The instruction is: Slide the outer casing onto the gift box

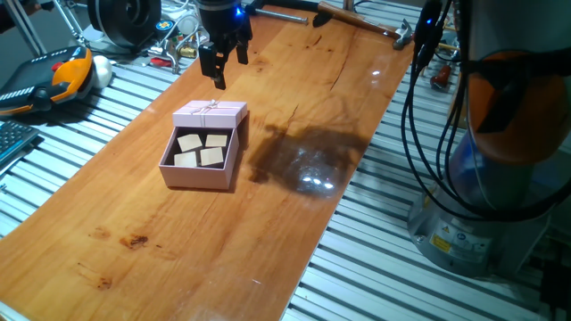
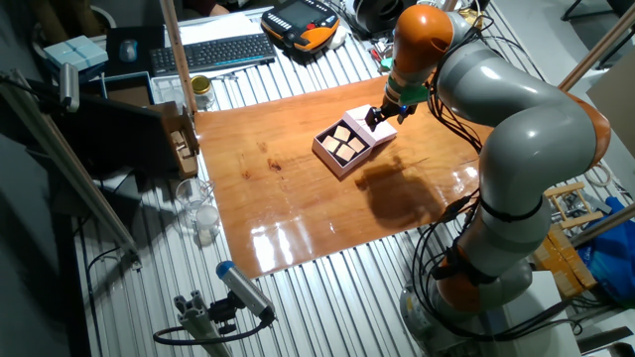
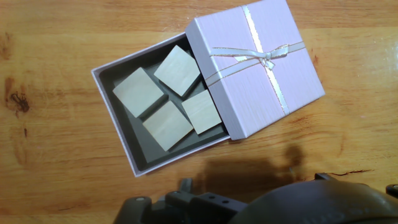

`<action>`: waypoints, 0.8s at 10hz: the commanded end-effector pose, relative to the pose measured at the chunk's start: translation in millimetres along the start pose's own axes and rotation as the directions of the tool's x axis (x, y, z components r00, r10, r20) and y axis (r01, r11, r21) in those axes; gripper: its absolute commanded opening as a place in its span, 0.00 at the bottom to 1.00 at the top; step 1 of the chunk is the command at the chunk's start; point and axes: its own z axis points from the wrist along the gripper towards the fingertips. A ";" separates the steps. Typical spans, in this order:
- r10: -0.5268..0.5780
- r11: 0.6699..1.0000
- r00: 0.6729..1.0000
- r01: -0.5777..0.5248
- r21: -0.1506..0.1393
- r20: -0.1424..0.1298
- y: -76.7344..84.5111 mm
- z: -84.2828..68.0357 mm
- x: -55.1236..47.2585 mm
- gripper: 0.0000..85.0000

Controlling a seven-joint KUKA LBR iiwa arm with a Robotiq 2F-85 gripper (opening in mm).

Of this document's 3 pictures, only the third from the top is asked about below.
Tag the pink ribboned gift box lid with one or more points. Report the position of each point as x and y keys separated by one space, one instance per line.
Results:
x=280 y=77

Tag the glossy wooden board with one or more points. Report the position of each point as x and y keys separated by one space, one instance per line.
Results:
x=62 y=155

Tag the pale wooden square block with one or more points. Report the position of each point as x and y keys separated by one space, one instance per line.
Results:
x=201 y=112
x=168 y=126
x=138 y=92
x=177 y=70

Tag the pink gift box base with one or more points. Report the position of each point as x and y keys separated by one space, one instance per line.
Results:
x=146 y=155

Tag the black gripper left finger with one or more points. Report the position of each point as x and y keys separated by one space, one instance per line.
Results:
x=205 y=207

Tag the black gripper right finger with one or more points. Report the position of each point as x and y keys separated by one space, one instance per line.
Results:
x=392 y=190

